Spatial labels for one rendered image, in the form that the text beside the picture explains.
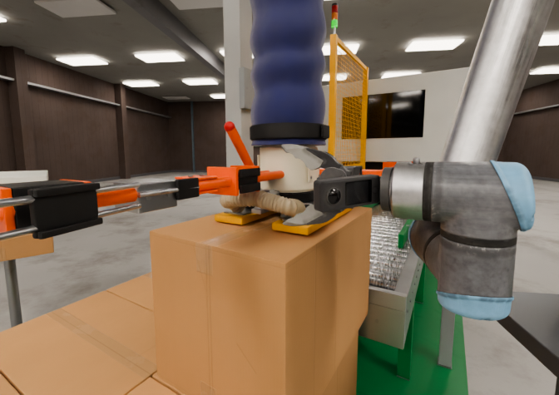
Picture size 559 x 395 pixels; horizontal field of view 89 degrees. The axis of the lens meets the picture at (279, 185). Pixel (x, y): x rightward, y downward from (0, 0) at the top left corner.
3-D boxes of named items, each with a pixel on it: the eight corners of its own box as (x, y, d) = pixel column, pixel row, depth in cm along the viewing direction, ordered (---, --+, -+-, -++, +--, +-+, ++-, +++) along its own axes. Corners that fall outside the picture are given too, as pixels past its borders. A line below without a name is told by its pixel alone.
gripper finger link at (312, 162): (293, 146, 58) (327, 174, 55) (278, 146, 53) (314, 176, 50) (300, 134, 57) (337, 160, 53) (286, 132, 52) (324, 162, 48)
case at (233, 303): (277, 286, 126) (277, 198, 122) (368, 313, 105) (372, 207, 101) (156, 376, 76) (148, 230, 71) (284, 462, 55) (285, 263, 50)
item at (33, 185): (67, 214, 40) (64, 179, 39) (95, 220, 36) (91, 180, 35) (-17, 228, 33) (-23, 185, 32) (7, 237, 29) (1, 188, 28)
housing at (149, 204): (153, 203, 50) (151, 177, 50) (179, 206, 47) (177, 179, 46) (113, 209, 44) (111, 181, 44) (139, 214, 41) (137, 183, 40)
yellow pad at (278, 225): (324, 207, 98) (324, 192, 98) (353, 209, 93) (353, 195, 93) (270, 229, 70) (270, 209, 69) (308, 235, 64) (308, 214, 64)
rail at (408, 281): (427, 219, 309) (429, 203, 307) (433, 220, 306) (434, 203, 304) (390, 339, 112) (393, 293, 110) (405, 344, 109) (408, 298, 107)
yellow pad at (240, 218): (277, 202, 108) (277, 190, 108) (300, 204, 103) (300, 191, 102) (214, 221, 79) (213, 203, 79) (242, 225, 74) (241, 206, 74)
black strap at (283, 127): (275, 142, 99) (275, 130, 99) (340, 140, 87) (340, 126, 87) (234, 140, 80) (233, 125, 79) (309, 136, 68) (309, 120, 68)
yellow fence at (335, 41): (357, 244, 356) (363, 69, 332) (365, 244, 351) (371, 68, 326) (321, 279, 256) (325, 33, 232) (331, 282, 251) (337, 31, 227)
